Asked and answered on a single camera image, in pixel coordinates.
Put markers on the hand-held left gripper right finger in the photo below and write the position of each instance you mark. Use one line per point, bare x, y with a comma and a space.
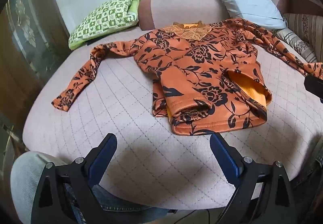
225, 158

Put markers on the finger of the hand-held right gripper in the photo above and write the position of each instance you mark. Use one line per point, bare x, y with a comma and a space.
314, 86

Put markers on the pink quilted mattress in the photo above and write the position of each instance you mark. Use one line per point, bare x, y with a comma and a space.
121, 102

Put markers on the green patterned cushion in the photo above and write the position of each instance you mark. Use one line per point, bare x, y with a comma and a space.
106, 16

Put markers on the orange floral long-sleeve shirt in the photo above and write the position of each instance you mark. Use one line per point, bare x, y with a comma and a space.
191, 67

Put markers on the beige striped cushion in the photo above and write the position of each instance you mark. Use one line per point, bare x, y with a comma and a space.
295, 43
305, 27

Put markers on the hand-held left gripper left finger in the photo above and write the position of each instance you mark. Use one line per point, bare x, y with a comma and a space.
102, 160

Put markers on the person's leg in light jeans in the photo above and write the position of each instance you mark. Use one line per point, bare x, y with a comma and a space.
24, 178

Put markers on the pink bolster cushion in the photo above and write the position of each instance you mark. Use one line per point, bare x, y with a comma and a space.
176, 6

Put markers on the wooden glass-door cabinet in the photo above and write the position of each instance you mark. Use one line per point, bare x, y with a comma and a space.
27, 44

